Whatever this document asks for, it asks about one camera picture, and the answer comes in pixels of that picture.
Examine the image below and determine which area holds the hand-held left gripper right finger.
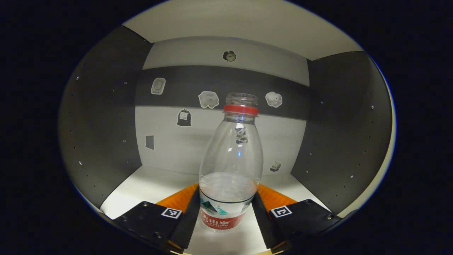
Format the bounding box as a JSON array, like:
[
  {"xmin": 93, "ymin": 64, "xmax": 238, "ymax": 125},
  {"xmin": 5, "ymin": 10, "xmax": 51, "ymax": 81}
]
[{"xmin": 251, "ymin": 184, "xmax": 342, "ymax": 253}]

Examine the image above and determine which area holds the clear plastic bottle red label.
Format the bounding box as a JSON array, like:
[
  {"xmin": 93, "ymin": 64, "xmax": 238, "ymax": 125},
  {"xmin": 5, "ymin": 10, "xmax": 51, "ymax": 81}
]
[{"xmin": 198, "ymin": 93, "xmax": 264, "ymax": 231}]

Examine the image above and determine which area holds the white and grey cabinet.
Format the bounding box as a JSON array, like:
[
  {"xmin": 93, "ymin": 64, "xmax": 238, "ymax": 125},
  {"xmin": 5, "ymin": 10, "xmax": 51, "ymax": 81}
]
[{"xmin": 58, "ymin": 0, "xmax": 397, "ymax": 254}]

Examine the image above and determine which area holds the white cabinet shelf board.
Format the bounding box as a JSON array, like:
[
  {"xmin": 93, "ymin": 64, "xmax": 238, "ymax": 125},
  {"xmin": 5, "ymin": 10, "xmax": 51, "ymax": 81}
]
[
  {"xmin": 100, "ymin": 165, "xmax": 333, "ymax": 255},
  {"xmin": 122, "ymin": 0, "xmax": 365, "ymax": 61}
]

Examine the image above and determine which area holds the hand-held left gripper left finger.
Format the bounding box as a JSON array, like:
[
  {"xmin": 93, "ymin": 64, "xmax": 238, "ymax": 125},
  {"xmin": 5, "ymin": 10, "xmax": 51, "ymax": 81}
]
[{"xmin": 113, "ymin": 182, "xmax": 200, "ymax": 253}]

